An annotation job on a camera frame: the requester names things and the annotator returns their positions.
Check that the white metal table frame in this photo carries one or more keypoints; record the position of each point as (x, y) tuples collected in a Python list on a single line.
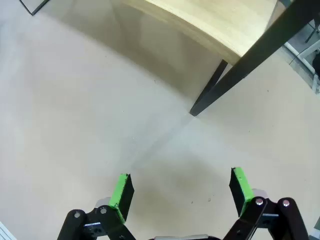
[(301, 51)]

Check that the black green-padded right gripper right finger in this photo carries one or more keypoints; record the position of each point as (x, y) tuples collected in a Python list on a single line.
[(241, 190)]

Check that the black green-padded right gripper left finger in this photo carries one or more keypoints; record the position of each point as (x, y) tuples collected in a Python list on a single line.
[(122, 197)]

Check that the aluminium profile rail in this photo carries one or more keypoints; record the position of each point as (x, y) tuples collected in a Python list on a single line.
[(5, 232)]

